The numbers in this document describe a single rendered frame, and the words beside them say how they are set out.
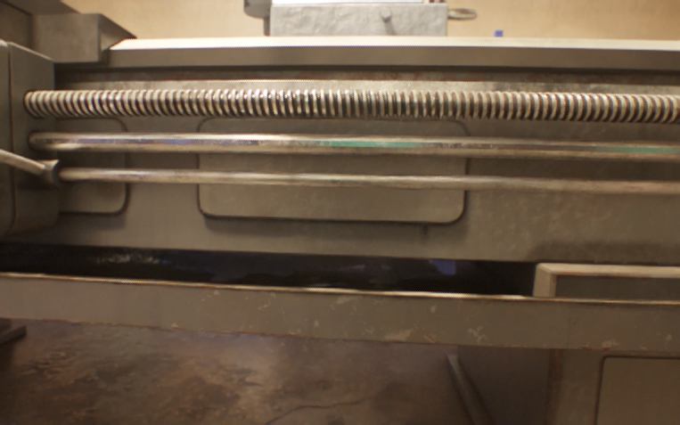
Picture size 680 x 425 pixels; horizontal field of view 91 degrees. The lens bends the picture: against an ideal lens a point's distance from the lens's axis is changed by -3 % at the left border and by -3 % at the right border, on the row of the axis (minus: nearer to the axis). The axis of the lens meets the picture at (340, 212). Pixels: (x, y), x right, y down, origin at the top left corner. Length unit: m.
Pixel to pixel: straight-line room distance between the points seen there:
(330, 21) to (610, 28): 4.32
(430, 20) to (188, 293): 0.62
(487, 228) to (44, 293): 0.67
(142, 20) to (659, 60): 4.70
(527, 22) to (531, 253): 3.97
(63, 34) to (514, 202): 0.82
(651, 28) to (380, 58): 4.63
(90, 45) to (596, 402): 1.03
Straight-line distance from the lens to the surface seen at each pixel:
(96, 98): 0.66
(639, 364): 0.76
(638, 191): 0.65
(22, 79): 0.74
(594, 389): 0.75
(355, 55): 0.61
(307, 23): 0.75
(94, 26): 0.77
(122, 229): 0.75
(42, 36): 0.82
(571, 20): 4.72
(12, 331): 1.78
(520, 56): 0.66
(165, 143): 0.59
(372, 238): 0.60
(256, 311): 0.47
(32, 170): 0.69
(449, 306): 0.46
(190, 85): 0.67
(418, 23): 0.74
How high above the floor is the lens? 0.60
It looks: 5 degrees down
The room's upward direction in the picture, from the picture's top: 1 degrees clockwise
